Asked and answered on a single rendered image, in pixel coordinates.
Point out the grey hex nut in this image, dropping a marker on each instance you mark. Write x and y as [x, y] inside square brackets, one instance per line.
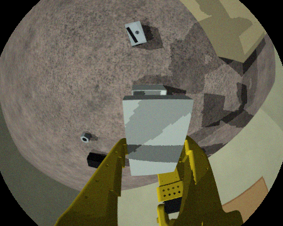
[85, 137]

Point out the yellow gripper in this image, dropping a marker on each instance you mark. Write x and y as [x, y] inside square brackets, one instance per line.
[97, 203]

